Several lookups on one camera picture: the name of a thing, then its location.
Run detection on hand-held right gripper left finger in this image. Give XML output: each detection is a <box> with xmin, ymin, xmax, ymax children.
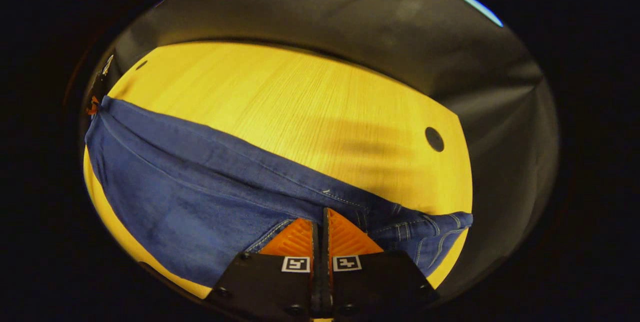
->
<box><xmin>205</xmin><ymin>218</ymin><xmax>322</xmax><ymax>320</ymax></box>

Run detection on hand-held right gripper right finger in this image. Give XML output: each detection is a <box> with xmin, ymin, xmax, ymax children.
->
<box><xmin>322</xmin><ymin>208</ymin><xmax>440</xmax><ymax>320</ymax></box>

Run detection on blue denim jeans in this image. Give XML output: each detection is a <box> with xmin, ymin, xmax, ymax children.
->
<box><xmin>84</xmin><ymin>96</ymin><xmax>474</xmax><ymax>287</ymax></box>

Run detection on black backdrop cloth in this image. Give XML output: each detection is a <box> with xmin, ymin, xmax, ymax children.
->
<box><xmin>80</xmin><ymin>0</ymin><xmax>560</xmax><ymax>302</ymax></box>

